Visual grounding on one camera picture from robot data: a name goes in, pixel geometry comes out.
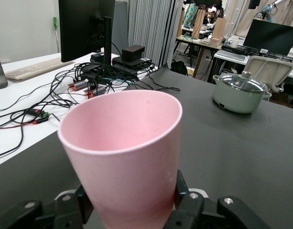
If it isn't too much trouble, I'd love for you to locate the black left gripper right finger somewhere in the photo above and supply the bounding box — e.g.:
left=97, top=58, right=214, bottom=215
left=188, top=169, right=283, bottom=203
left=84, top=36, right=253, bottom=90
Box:
left=164, top=169, right=272, bottom=229

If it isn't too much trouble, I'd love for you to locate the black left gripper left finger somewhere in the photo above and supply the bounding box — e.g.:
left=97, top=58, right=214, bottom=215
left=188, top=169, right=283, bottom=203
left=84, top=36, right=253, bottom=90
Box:
left=0, top=184, right=95, bottom=229

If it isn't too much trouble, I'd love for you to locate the pink plastic cup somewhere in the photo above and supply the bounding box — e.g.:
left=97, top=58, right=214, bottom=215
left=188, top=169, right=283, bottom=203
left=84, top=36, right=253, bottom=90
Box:
left=57, top=90, right=184, bottom=229

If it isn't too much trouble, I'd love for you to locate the dark grey table cloth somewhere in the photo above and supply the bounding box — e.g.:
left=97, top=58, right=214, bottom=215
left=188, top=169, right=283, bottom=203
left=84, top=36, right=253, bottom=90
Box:
left=0, top=64, right=293, bottom=229

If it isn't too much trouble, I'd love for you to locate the black adapter with red light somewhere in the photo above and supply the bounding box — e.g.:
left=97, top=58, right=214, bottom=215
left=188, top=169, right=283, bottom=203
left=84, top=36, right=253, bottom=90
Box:
left=24, top=108, right=51, bottom=120

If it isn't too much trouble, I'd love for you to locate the sage green cooking pot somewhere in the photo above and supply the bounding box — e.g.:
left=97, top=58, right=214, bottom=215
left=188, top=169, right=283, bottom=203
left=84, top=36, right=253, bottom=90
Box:
left=212, top=75, right=273, bottom=115

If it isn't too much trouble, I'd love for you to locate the orange grey usb hub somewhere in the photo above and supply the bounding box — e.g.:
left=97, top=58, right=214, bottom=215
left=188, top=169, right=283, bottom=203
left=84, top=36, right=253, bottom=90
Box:
left=83, top=86, right=106, bottom=98
left=67, top=80, right=90, bottom=91

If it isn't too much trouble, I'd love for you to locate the glass lid with beige knob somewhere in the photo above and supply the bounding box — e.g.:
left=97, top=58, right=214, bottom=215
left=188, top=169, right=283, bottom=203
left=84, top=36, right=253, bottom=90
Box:
left=219, top=71, right=268, bottom=93

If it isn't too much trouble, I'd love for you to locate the black backpack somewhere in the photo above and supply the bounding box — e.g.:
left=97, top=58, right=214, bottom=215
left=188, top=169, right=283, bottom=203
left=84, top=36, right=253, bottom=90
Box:
left=170, top=59, right=189, bottom=76

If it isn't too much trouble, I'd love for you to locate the white computer keyboard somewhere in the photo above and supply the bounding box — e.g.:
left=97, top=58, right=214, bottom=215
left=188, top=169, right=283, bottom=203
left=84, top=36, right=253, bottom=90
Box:
left=4, top=58, right=75, bottom=81

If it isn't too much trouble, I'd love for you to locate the wooden trestle table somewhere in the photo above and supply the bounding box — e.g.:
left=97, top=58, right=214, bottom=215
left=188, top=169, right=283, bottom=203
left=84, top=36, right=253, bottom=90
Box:
left=176, top=35, right=223, bottom=79

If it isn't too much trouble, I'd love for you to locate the white office desk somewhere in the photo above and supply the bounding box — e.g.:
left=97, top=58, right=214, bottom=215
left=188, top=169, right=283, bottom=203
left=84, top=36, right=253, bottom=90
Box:
left=212, top=49, right=293, bottom=81

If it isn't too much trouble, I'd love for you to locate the small black box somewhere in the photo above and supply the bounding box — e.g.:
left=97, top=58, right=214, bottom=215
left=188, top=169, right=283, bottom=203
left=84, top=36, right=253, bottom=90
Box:
left=90, top=52, right=105, bottom=63

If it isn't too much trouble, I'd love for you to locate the black docking station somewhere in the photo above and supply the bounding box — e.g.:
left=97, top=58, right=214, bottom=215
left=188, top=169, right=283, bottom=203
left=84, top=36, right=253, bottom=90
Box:
left=112, top=56, right=153, bottom=71

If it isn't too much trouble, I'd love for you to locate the grey computer keyboard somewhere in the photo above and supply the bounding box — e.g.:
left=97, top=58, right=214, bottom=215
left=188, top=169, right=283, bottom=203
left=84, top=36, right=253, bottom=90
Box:
left=217, top=49, right=247, bottom=62

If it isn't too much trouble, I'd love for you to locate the beige office chair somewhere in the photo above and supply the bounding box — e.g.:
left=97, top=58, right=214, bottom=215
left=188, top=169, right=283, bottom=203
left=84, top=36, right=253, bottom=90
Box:
left=242, top=55, right=293, bottom=94

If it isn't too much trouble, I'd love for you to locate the dark brown box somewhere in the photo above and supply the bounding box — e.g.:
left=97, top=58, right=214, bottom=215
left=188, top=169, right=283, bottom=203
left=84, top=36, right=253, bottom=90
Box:
left=121, top=44, right=146, bottom=63

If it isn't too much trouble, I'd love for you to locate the small wooden block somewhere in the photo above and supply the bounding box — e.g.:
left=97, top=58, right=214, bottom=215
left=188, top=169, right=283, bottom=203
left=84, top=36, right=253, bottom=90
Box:
left=209, top=37, right=223, bottom=47

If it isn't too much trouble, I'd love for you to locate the black monitor stand pole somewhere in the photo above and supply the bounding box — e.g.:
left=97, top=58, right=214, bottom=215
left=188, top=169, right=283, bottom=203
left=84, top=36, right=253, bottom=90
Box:
left=103, top=16, right=113, bottom=72

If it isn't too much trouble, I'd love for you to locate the black computer monitor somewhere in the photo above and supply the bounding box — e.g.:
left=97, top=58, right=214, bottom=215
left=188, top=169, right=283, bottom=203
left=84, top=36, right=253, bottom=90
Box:
left=58, top=0, right=116, bottom=63
left=242, top=19, right=293, bottom=57

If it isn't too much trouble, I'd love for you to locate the tall wooden board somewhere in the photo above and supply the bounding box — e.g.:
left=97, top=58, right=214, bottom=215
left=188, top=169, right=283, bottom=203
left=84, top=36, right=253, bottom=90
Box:
left=214, top=18, right=227, bottom=40

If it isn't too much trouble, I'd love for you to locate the grey pleated curtain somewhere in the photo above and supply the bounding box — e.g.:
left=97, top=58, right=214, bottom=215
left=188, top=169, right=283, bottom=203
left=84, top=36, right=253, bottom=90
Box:
left=128, top=0, right=172, bottom=67

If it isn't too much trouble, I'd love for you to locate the teal patterned bag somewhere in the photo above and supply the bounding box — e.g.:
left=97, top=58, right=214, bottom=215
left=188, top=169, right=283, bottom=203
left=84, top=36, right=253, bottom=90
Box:
left=183, top=3, right=198, bottom=26

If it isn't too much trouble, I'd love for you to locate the white desk with cables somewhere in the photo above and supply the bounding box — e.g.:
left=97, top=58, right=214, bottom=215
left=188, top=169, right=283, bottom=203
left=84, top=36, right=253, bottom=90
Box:
left=0, top=51, right=159, bottom=167

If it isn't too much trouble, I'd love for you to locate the thin black loose cable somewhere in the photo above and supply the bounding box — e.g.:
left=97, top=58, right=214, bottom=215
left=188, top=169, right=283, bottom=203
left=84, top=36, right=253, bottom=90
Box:
left=139, top=71, right=181, bottom=93

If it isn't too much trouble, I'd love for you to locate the black divider post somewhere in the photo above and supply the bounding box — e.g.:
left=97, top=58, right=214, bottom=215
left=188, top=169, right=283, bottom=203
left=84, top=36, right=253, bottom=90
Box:
left=159, top=0, right=182, bottom=70

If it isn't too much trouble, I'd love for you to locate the green-handled tool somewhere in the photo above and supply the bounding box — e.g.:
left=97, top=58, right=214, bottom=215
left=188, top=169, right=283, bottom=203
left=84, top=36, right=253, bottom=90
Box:
left=52, top=16, right=60, bottom=53

